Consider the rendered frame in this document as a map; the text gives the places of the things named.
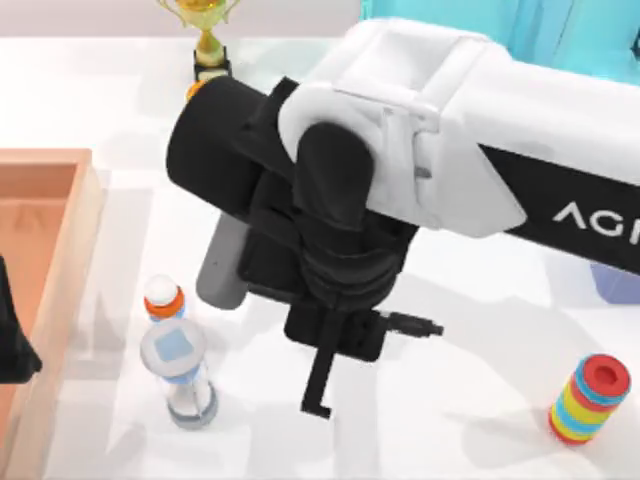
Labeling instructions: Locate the clear bottle with blue label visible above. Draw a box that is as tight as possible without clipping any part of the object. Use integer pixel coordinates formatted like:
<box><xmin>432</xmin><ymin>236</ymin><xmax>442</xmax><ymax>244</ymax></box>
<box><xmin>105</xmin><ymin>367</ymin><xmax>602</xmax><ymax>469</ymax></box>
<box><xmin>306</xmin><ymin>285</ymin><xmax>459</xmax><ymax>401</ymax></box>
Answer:
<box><xmin>139</xmin><ymin>319</ymin><xmax>219</xmax><ymax>432</ymax></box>

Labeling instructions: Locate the pale grey rounded box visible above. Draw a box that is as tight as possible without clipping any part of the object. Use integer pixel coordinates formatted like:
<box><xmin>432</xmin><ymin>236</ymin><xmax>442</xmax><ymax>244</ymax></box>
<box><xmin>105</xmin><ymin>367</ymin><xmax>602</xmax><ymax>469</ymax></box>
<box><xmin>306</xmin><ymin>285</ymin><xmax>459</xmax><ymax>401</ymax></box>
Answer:
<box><xmin>195</xmin><ymin>208</ymin><xmax>252</xmax><ymax>310</ymax></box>

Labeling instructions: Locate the stack of coloured rings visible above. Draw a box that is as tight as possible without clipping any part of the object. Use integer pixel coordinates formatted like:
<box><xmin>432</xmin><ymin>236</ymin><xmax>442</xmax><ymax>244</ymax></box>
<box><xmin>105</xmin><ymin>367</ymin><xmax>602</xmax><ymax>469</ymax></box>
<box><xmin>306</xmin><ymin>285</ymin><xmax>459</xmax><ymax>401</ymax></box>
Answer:
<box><xmin>547</xmin><ymin>353</ymin><xmax>632</xmax><ymax>446</ymax></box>

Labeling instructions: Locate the pale blue object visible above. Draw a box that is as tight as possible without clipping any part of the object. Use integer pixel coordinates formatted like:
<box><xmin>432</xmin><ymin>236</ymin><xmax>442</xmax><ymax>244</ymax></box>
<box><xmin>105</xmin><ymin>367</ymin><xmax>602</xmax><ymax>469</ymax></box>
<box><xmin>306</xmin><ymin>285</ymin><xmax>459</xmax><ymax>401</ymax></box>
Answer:
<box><xmin>589</xmin><ymin>263</ymin><xmax>640</xmax><ymax>306</ymax></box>

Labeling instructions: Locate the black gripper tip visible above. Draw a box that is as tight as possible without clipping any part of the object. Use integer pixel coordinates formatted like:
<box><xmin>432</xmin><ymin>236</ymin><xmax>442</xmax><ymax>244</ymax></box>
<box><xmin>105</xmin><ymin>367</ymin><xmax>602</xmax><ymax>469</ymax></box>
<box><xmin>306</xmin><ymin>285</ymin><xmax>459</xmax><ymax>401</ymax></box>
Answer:
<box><xmin>0</xmin><ymin>253</ymin><xmax>44</xmax><ymax>387</ymax></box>

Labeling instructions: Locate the salmon-coloured shallow box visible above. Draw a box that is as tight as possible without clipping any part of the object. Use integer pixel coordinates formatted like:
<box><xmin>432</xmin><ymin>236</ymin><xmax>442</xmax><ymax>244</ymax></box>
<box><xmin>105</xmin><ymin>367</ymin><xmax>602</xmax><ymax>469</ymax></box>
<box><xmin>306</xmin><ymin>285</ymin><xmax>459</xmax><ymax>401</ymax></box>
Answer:
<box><xmin>0</xmin><ymin>147</ymin><xmax>107</xmax><ymax>480</ymax></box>

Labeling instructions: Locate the gold trophy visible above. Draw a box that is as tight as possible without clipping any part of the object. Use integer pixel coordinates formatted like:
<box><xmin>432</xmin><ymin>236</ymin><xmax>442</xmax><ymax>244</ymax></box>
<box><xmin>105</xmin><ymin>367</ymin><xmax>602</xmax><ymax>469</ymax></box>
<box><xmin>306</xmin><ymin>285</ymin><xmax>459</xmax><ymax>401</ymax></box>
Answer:
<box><xmin>157</xmin><ymin>0</ymin><xmax>237</xmax><ymax>82</ymax></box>

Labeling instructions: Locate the white bottle with orange ring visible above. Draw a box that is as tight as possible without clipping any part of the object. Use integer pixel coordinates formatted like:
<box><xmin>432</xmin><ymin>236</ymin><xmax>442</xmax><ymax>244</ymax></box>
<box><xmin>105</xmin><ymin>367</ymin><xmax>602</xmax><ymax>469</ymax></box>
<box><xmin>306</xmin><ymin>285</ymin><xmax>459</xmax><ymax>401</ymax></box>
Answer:
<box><xmin>143</xmin><ymin>274</ymin><xmax>188</xmax><ymax>324</ymax></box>

